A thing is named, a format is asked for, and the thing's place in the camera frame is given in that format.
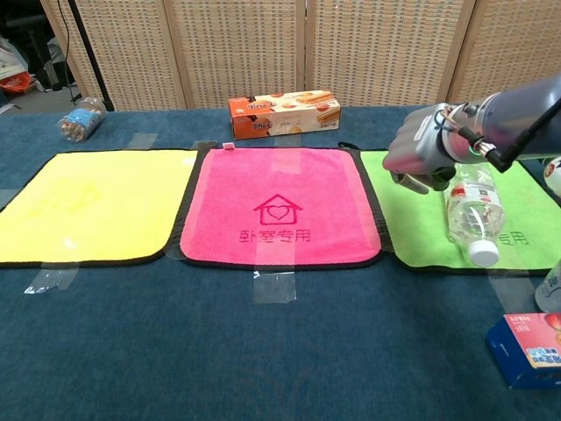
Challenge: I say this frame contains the pink cloth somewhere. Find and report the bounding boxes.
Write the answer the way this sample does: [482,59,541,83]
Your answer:
[174,146,387,272]

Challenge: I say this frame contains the orange plastic bag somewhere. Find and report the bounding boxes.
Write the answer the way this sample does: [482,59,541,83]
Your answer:
[0,72,35,96]

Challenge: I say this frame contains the long flat blue Oreo box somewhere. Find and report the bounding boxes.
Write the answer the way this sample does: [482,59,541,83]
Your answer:
[485,311,561,390]

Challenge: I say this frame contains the orange biscuit box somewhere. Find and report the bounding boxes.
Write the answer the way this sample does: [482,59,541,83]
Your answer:
[227,89,342,140]

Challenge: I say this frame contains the black tripod stand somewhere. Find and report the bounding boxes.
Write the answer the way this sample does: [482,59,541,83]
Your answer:
[65,0,116,112]

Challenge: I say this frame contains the blue felt table cover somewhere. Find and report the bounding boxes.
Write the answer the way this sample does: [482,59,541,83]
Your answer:
[0,104,561,421]

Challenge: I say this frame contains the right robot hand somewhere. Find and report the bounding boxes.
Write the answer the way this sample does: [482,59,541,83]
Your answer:
[382,103,459,196]

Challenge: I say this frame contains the green cloth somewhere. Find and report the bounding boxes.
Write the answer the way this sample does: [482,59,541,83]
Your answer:
[359,148,561,271]

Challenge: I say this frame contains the clear plastic water bottle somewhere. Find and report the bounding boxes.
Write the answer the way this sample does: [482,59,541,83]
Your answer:
[444,161,505,268]

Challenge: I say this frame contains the clear snack jar blue label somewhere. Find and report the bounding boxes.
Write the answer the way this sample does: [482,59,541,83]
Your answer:
[56,96,106,144]

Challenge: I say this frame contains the yellow cloth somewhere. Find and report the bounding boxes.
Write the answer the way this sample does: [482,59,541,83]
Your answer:
[0,149,199,268]

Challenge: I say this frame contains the wicker folding screen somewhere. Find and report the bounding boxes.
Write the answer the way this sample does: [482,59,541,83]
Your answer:
[41,0,561,111]

